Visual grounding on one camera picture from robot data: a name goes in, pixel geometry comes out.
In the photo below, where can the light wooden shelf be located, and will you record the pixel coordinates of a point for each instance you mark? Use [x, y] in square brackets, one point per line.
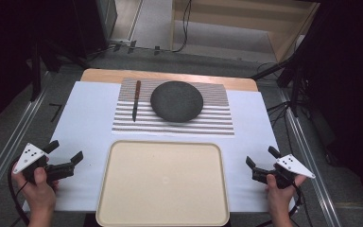
[283, 38]

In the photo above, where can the striped placemat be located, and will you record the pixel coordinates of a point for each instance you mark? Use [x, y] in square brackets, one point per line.
[214, 123]

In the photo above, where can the white table cover sheet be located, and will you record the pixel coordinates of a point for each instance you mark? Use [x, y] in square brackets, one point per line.
[88, 119]

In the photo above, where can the aluminium floor rail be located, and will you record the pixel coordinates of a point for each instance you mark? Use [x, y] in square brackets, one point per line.
[323, 201]
[11, 142]

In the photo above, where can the black tripod stand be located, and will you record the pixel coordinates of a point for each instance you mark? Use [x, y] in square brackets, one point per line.
[296, 88]

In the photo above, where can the black upright stand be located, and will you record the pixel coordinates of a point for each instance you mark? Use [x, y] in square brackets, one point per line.
[35, 78]

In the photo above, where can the person's left hand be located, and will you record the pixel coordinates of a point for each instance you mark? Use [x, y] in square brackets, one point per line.
[39, 195]

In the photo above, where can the beige plastic tray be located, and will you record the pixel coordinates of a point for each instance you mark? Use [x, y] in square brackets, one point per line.
[162, 186]

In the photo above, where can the black cabinet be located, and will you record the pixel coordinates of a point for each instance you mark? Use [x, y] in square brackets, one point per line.
[91, 25]

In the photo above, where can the wooden table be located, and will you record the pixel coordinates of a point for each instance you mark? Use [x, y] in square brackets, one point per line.
[107, 75]

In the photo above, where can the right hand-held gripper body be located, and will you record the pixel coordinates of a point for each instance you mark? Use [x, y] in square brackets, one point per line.
[291, 165]

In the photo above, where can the dark grey round plate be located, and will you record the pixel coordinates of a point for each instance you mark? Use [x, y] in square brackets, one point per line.
[176, 101]

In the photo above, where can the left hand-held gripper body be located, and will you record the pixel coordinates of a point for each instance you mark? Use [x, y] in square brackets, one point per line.
[28, 154]

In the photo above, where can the person's right hand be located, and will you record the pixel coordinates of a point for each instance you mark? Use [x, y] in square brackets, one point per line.
[280, 198]

